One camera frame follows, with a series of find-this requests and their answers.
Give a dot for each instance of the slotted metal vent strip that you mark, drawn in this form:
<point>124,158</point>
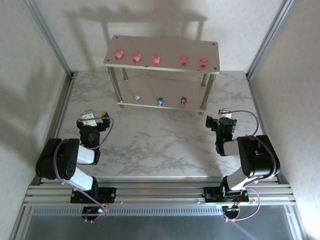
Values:
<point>150,211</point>

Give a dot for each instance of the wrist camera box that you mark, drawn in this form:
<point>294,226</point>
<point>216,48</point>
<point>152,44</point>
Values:
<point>226,115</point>
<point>88,118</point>

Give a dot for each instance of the grey front panel sheet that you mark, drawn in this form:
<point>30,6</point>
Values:
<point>160,228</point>

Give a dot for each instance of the aluminium frame corner post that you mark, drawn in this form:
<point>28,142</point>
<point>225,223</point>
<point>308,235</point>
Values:
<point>50,37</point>
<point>270,37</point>

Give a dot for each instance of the aluminium front frame rails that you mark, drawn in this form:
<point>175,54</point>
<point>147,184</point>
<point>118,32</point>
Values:
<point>160,192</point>

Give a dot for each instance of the aluminium side frame rail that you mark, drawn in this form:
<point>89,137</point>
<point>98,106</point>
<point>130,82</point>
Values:
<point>258,107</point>
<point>62,112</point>

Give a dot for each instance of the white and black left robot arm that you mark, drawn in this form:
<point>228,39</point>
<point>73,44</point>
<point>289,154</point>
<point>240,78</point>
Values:
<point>57,160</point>

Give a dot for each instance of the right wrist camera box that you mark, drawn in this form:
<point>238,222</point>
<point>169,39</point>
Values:
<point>226,115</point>

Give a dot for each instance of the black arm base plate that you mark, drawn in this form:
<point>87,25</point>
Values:
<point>211,193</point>
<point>107,193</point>

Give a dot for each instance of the white plastic figure toy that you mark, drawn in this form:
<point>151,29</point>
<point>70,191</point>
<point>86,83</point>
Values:
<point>137,98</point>

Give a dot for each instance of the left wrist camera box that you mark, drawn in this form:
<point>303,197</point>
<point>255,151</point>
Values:
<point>88,118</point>

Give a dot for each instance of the two-tier shelf with steel legs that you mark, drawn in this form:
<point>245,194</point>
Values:
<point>165,43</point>

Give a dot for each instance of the blue plastic figure toy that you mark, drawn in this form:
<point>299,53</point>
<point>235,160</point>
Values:
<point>160,101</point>

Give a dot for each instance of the pink plastic pig toy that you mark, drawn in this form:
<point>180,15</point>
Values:
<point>155,59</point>
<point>119,53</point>
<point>184,59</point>
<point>203,62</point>
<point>136,57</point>

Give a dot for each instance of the red-capped plastic figure toy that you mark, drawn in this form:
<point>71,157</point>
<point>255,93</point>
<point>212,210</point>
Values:
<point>184,100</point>

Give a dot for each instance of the aluminium front frame bar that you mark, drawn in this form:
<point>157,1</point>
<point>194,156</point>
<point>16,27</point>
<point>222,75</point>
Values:
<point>300,222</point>
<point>18,223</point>

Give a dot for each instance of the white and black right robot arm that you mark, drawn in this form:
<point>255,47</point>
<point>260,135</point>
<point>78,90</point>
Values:
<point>257,155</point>

